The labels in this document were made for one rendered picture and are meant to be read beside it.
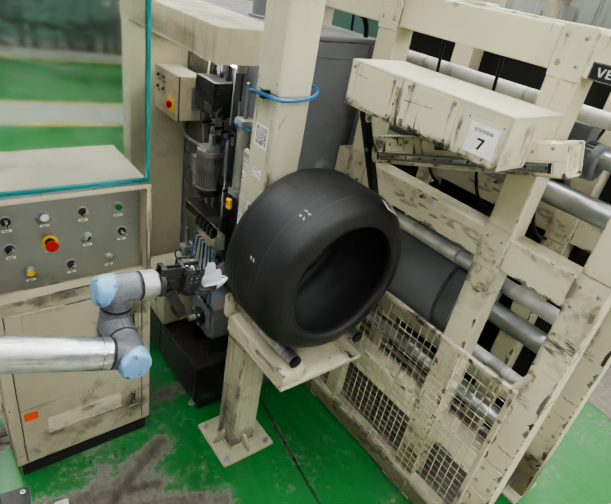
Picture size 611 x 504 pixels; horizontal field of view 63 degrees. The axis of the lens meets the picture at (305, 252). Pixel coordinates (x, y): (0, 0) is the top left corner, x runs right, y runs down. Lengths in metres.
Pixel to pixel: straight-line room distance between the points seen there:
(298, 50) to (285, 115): 0.20
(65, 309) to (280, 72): 1.12
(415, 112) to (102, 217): 1.11
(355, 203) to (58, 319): 1.15
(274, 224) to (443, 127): 0.54
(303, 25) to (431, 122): 0.47
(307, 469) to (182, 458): 0.58
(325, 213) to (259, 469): 1.44
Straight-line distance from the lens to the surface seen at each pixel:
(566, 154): 1.45
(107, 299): 1.25
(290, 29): 1.56
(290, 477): 2.49
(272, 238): 1.40
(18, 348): 1.13
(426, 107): 1.50
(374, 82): 1.64
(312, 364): 1.81
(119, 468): 2.50
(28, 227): 1.84
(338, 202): 1.42
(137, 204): 1.91
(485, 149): 1.39
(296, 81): 1.61
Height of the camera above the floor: 2.02
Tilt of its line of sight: 30 degrees down
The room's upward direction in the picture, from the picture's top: 11 degrees clockwise
